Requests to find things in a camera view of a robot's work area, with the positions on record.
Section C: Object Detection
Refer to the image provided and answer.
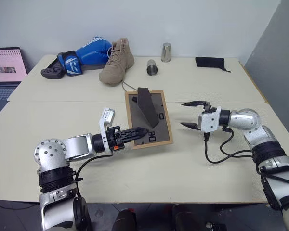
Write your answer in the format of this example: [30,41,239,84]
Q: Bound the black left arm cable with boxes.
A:
[74,153,114,200]

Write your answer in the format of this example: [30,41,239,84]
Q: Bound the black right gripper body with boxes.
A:
[202,102,214,114]

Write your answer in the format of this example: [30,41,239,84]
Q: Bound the tall steel cup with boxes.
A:
[160,42,172,63]

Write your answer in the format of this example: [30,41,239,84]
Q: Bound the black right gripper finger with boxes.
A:
[180,122,200,131]
[181,100,207,108]

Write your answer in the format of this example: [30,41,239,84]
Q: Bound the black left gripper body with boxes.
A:
[105,127,133,152]

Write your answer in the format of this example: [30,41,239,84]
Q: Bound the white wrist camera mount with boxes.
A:
[98,107,117,155]
[197,105,223,134]

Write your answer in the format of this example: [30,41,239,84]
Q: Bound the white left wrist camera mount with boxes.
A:
[98,107,117,155]

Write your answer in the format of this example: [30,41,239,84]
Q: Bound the blue boxing glove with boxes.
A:
[56,36,113,77]

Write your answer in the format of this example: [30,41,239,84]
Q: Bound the short steel cup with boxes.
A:
[146,59,158,76]

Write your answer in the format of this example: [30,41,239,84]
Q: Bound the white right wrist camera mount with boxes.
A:
[197,105,223,134]

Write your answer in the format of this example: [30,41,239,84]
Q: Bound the dark grey game controller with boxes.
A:
[40,57,66,80]

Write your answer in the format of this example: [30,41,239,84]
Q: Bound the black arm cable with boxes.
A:
[74,153,114,200]
[203,127,256,165]

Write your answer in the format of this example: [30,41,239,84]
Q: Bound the tan suede boot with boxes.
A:
[98,37,138,92]

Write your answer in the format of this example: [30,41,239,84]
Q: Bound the dark rounded shape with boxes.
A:
[111,207,138,231]

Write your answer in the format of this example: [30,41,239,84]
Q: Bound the wooden picture frame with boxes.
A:
[124,87,174,151]

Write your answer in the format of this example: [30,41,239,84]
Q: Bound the open laptop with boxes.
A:
[0,46,29,124]

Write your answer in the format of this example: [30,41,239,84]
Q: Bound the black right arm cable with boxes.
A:
[203,127,256,165]

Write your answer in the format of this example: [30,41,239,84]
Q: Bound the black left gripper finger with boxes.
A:
[125,132,148,143]
[125,127,149,136]

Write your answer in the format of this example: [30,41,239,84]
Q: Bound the black drawstring pouch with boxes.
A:
[195,56,232,73]

